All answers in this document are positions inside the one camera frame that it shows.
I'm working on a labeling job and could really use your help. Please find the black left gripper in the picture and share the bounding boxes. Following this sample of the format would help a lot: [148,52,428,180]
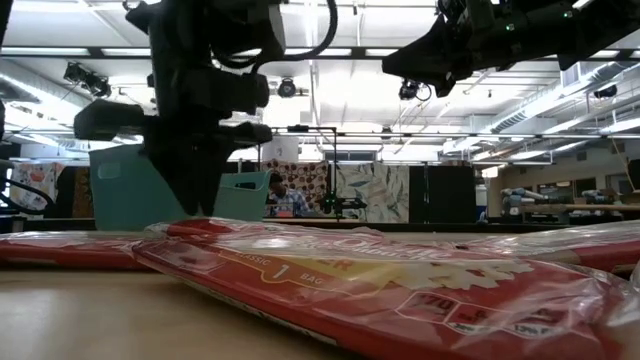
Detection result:
[73,67,274,216]

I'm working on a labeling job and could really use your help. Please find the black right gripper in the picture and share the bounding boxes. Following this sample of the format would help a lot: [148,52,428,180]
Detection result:
[382,0,531,99]

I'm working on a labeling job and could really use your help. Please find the red Orville popcorn bag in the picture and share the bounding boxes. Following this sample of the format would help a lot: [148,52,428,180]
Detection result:
[0,230,151,272]
[132,234,640,360]
[559,238,640,275]
[439,222,640,251]
[144,217,396,249]

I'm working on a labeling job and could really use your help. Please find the teal plastic basket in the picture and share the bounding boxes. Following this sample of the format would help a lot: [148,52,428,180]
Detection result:
[88,143,272,232]

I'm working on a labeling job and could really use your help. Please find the white sign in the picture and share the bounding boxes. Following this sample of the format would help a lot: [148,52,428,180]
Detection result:
[262,135,300,162]

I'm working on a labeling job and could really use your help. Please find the person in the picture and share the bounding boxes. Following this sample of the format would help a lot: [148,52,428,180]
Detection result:
[264,172,311,219]

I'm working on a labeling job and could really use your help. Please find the brown circle-pattern cloth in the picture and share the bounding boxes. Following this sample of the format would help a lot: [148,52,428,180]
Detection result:
[262,159,329,216]

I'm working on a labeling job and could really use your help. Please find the black ceiling spotlight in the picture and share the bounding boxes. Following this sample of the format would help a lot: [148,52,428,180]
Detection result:
[277,77,299,99]

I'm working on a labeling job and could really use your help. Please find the dark orange cloth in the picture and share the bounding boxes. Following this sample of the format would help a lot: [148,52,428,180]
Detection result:
[54,167,94,219]

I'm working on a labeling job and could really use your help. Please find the black partition panel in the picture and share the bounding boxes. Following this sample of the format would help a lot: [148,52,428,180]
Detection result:
[409,164,476,224]

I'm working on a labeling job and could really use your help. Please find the leaf-pattern cloth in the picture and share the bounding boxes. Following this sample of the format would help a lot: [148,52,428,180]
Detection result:
[335,163,410,224]

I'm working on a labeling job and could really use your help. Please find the colourful floral cloth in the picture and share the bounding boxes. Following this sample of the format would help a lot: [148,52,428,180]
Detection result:
[9,162,66,211]

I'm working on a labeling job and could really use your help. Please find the blue-grey background robot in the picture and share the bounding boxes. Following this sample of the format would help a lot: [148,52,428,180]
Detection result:
[499,187,546,219]

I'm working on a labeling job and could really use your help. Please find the black ceiling camera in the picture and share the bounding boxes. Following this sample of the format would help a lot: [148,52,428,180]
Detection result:
[398,79,431,102]

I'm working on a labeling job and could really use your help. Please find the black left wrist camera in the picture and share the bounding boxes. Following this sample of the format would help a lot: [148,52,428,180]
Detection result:
[187,66,272,117]

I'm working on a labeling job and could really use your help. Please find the black camera stand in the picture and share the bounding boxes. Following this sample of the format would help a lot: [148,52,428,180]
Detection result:
[319,127,369,221]

